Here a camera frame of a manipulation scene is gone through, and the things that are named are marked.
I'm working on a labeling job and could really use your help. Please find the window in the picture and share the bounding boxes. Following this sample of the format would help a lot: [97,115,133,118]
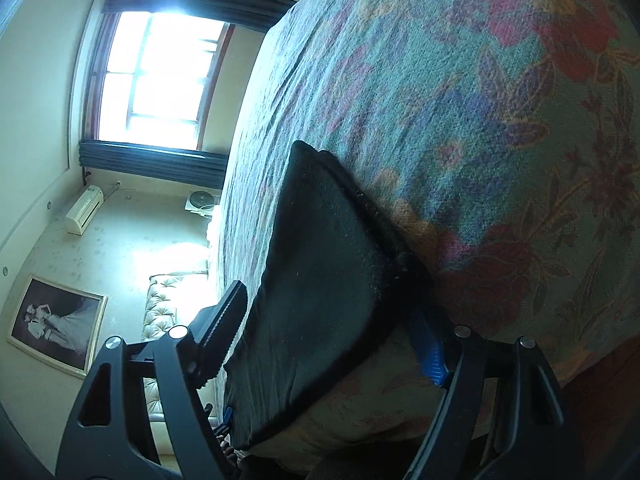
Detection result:
[82,10,236,153]

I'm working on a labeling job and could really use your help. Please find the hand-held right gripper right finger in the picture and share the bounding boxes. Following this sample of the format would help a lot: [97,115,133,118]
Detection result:
[402,305,583,480]

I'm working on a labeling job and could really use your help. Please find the white air conditioner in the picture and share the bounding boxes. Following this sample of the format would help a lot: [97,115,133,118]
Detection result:
[66,185,104,236]

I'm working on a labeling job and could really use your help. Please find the bed with floral bedspread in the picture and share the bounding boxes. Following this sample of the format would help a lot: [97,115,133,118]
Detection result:
[207,0,640,476]

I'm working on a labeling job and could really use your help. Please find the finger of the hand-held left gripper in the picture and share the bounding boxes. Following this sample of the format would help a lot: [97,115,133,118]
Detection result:
[212,405,237,441]

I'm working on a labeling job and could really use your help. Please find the white fan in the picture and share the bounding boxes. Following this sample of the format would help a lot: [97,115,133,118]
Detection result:
[184,190,221,218]

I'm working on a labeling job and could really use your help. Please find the cream tufted bed headboard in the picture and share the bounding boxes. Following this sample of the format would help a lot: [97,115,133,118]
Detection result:
[140,270,221,476]

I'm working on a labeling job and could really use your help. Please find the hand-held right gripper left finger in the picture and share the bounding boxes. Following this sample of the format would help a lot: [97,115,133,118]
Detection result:
[54,280,249,480]

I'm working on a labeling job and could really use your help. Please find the framed wall picture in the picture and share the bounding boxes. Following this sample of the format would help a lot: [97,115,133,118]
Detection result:
[6,274,109,380]

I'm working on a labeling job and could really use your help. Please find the black pants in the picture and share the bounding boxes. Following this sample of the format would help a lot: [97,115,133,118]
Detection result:
[222,140,436,453]

